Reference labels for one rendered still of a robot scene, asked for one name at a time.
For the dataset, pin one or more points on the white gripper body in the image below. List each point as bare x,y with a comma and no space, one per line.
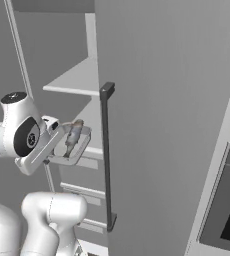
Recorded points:
40,153

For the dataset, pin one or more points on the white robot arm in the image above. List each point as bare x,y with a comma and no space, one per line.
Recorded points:
7,140

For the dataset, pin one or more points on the grey fish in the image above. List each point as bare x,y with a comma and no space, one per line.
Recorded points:
72,136

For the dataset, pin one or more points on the clear meat container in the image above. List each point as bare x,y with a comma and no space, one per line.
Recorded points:
82,143

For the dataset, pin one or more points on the grey freezer drawer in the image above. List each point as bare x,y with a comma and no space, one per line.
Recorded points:
87,195
92,225

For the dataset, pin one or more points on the grey freezer body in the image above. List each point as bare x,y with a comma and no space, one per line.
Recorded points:
50,40

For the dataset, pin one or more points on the grey freezer door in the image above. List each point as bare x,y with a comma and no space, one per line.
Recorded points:
167,116

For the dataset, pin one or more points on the pale grey cabinet column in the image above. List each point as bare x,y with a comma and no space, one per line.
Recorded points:
217,150

